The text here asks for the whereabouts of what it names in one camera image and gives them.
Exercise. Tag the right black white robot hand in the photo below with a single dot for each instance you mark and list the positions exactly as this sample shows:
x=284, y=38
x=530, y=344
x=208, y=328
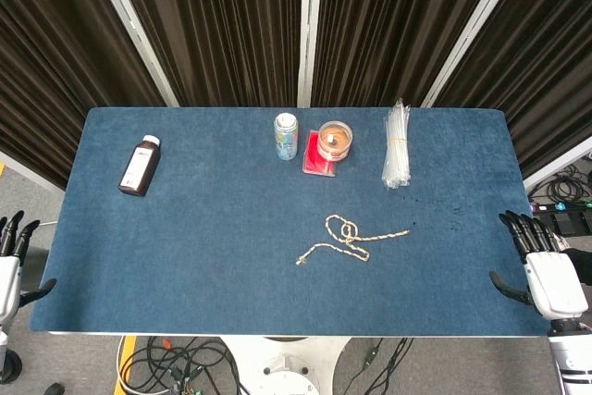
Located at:
x=552, y=281

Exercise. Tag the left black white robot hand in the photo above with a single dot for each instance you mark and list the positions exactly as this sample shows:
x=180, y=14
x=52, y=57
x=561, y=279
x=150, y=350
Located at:
x=10, y=284

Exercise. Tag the brown pleated curtain panel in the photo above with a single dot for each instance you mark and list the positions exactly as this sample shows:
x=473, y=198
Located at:
x=388, y=20
x=55, y=66
x=222, y=29
x=550, y=66

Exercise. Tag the clear jar orange label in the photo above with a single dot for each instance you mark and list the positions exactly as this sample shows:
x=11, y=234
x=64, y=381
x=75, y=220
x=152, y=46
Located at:
x=335, y=140

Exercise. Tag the red flat ink pad box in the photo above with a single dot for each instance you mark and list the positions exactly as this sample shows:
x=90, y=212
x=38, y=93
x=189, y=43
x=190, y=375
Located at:
x=312, y=163

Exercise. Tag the black shoe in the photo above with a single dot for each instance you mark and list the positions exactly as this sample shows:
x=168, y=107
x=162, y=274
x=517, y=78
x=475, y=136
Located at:
x=54, y=389

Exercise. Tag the tall printed drink can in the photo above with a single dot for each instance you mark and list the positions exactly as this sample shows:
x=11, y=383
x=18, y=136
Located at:
x=286, y=140

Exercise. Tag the brown bottle white label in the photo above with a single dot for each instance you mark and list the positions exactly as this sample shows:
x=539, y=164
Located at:
x=139, y=166

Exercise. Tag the bundle of clear plastic straws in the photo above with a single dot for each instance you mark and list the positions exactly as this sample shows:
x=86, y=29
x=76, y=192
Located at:
x=397, y=154

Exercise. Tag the white partition frame post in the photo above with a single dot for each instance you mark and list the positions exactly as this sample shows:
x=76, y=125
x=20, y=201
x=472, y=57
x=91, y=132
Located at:
x=476, y=29
x=134, y=29
x=307, y=29

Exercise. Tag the blue fabric table mat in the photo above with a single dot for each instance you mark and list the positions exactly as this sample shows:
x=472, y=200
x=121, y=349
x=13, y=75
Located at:
x=231, y=251

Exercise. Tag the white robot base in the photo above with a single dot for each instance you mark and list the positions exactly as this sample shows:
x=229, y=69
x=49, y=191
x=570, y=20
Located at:
x=287, y=367

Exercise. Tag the black power strip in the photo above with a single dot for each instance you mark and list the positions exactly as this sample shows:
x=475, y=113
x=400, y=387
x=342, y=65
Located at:
x=564, y=212

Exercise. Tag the black trouser leg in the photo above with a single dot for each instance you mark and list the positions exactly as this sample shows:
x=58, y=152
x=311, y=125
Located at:
x=580, y=265

